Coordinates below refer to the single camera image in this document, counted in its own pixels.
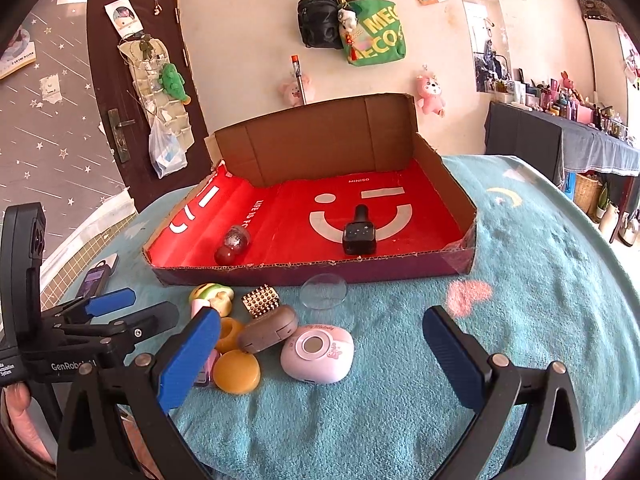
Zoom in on amber round jar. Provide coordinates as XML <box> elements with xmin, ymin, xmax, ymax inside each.
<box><xmin>215</xmin><ymin>316</ymin><xmax>247</xmax><ymax>354</ymax></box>

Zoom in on red smiley shopping bag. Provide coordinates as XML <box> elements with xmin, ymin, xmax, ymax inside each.
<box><xmin>148</xmin><ymin>160</ymin><xmax>473</xmax><ymax>268</ymax></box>

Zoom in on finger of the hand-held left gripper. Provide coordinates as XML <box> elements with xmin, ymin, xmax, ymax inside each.
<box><xmin>60</xmin><ymin>301</ymin><xmax>180</xmax><ymax>348</ymax></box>
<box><xmin>42</xmin><ymin>287</ymin><xmax>137</xmax><ymax>326</ymax></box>

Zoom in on black backpack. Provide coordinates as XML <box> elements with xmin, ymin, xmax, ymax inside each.
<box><xmin>297</xmin><ymin>0</ymin><xmax>343</xmax><ymax>50</ymax></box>

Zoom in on amber round lid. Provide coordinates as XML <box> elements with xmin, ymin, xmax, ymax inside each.
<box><xmin>212</xmin><ymin>349</ymin><xmax>262</xmax><ymax>394</ymax></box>

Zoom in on green tote bag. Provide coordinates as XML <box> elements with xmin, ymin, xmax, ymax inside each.
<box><xmin>342</xmin><ymin>0</ymin><xmax>407</xmax><ymax>67</ymax></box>

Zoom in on pink pig plush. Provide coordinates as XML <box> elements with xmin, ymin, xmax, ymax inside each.
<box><xmin>279</xmin><ymin>74</ymin><xmax>313</xmax><ymax>107</ymax></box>

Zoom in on green plush toy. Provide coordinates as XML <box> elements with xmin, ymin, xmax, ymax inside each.
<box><xmin>158</xmin><ymin>62</ymin><xmax>192</xmax><ymax>106</ymax></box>

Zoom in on photo on door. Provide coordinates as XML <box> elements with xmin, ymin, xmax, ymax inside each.
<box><xmin>104</xmin><ymin>0</ymin><xmax>143</xmax><ymax>38</ymax></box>

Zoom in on metal door handle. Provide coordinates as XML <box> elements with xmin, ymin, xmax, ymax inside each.
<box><xmin>107</xmin><ymin>108</ymin><xmax>137</xmax><ymax>163</ymax></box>

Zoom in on pink curtain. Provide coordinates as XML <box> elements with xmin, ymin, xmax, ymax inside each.
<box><xmin>617</xmin><ymin>22</ymin><xmax>640</xmax><ymax>91</ymax></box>

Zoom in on plush keychain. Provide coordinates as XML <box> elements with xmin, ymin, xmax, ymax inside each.
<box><xmin>337</xmin><ymin>5</ymin><xmax>363</xmax><ymax>63</ymax></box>

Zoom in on white plastic bag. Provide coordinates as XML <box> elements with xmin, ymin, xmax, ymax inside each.
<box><xmin>148</xmin><ymin>117</ymin><xmax>188</xmax><ymax>179</ymax></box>

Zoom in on white vase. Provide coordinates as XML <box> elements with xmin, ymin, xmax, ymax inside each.
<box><xmin>600</xmin><ymin>202</ymin><xmax>618</xmax><ymax>241</ymax></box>

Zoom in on grey eyeshadow case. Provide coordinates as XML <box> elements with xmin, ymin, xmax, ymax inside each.
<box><xmin>236</xmin><ymin>305</ymin><xmax>299</xmax><ymax>356</ymax></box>

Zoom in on person's left hand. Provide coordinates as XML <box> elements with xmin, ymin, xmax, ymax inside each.
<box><xmin>0</xmin><ymin>382</ymin><xmax>55</xmax><ymax>466</ymax></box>

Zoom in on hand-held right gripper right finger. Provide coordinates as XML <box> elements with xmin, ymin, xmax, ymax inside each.
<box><xmin>422</xmin><ymin>305</ymin><xmax>587</xmax><ymax>480</ymax></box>

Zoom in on clear hanging organizer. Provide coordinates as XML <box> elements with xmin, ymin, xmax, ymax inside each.
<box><xmin>117</xmin><ymin>35</ymin><xmax>196</xmax><ymax>161</ymax></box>

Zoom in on dark patterned basket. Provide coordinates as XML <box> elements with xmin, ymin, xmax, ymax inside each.
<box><xmin>576</xmin><ymin>0</ymin><xmax>618</xmax><ymax>23</ymax></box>

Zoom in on gold studded cap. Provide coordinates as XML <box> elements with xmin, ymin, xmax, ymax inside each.
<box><xmin>242</xmin><ymin>285</ymin><xmax>280</xmax><ymax>320</ymax></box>

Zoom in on cardboard box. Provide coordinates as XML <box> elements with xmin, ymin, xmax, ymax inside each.
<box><xmin>142</xmin><ymin>92</ymin><xmax>478</xmax><ymax>288</ymax></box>

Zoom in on dark brown door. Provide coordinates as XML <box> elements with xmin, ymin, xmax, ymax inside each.
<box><xmin>86</xmin><ymin>0</ymin><xmax>213</xmax><ymax>211</ymax></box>

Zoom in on wicker basket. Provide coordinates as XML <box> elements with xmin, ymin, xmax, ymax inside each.
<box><xmin>572</xmin><ymin>172</ymin><xmax>603</xmax><ymax>213</ymax></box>

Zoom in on wall mirror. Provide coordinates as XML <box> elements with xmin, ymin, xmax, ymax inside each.
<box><xmin>453</xmin><ymin>0</ymin><xmax>516</xmax><ymax>96</ymax></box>

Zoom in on black perfume bottle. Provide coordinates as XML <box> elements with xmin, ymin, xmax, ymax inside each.
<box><xmin>342</xmin><ymin>205</ymin><xmax>377</xmax><ymax>257</ymax></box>

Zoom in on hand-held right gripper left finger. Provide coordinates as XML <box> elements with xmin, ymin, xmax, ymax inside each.
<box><xmin>57</xmin><ymin>305</ymin><xmax>222</xmax><ymax>480</ymax></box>

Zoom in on row of cosmetic bottles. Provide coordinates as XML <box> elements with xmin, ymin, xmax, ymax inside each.
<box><xmin>512</xmin><ymin>67</ymin><xmax>631</xmax><ymax>138</ymax></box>

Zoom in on green yellow toy figure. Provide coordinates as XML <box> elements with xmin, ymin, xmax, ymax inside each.
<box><xmin>189</xmin><ymin>283</ymin><xmax>235</xmax><ymax>318</ymax></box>

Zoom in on table with dark cloth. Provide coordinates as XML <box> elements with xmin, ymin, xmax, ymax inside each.
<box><xmin>484</xmin><ymin>101</ymin><xmax>640</xmax><ymax>201</ymax></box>

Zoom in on white round compact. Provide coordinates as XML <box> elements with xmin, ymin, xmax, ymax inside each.
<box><xmin>280</xmin><ymin>324</ymin><xmax>355</xmax><ymax>386</ymax></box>

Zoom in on clear plastic cup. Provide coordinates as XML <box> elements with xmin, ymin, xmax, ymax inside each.
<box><xmin>301</xmin><ymin>273</ymin><xmax>349</xmax><ymax>311</ymax></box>

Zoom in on red clear capsule ball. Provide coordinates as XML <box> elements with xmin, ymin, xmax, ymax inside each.
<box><xmin>215</xmin><ymin>225</ymin><xmax>251</xmax><ymax>266</ymax></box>

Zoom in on teal fleece blanket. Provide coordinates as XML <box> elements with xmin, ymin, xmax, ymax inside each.
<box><xmin>60</xmin><ymin>152</ymin><xmax>640</xmax><ymax>480</ymax></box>

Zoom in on pink bunny plush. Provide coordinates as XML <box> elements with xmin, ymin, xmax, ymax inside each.
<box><xmin>415</xmin><ymin>72</ymin><xmax>447</xmax><ymax>117</ymax></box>

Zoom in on stick with orange tip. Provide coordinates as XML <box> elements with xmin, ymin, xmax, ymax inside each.
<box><xmin>291</xmin><ymin>55</ymin><xmax>306</xmax><ymax>107</ymax></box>

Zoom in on smartphone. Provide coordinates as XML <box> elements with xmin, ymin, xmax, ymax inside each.
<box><xmin>77</xmin><ymin>252</ymin><xmax>121</xmax><ymax>303</ymax></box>

